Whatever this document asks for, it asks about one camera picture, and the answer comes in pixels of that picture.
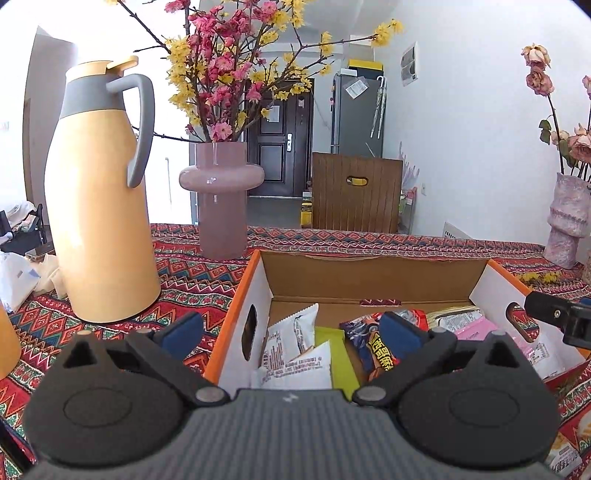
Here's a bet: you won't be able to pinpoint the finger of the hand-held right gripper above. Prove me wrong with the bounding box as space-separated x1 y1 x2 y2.
524 291 575 332

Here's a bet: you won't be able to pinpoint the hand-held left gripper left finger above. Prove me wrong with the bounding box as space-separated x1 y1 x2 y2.
48 313 232 408

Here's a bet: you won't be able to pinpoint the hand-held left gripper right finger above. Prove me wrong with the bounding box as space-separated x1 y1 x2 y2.
352 311 532 408

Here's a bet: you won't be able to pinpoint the dark blue red snack packet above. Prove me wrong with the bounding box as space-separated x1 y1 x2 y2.
339 310 430 381

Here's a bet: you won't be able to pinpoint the red pumpkin print cardboard box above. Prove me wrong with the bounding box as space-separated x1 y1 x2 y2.
203 249 591 393

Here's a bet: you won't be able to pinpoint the striped beige snack packet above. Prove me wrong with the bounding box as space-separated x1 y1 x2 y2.
425 309 483 330

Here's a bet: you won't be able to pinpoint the green snack packet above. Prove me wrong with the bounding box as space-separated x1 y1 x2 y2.
314 327 361 391

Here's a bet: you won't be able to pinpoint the pink snack packet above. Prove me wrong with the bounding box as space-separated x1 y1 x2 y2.
455 318 504 342

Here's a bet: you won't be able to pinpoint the mottled pink tall vase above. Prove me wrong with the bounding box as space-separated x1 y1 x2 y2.
542 172 591 269

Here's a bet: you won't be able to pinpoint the pink ringed vase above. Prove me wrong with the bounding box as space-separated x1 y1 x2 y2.
179 141 265 260

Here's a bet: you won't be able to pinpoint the orange white snack packet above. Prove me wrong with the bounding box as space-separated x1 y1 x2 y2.
545 431 583 478

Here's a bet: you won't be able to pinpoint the white storage cart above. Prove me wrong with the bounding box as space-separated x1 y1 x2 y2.
398 185 419 232

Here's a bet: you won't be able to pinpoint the wooden chair back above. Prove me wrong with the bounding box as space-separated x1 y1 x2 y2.
311 153 403 234

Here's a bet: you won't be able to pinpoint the pale dried grass bundle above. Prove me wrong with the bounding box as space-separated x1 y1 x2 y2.
399 141 421 185

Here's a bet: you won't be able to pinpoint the white plastic bag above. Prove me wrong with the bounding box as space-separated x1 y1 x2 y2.
0 251 41 313

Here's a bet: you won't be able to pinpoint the black bag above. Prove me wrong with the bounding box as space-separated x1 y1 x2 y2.
0 200 49 254

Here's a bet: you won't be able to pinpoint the dark brown door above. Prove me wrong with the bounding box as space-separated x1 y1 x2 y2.
246 78 315 197

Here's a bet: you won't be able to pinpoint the grey refrigerator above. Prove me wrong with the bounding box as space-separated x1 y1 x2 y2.
331 68 386 160

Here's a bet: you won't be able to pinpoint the white folded umbrella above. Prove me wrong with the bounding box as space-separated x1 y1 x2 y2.
370 76 387 139

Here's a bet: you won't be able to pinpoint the dried pink roses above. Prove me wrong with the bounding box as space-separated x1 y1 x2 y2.
522 44 591 181

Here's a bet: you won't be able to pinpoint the yellow and pink blossom branches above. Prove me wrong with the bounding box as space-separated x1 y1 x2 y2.
104 0 404 144

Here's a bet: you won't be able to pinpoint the yellow thermos jug grey handle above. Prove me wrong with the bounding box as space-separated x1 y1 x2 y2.
45 55 162 324

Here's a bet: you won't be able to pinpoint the white wall panel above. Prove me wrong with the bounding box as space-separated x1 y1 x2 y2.
400 41 419 87

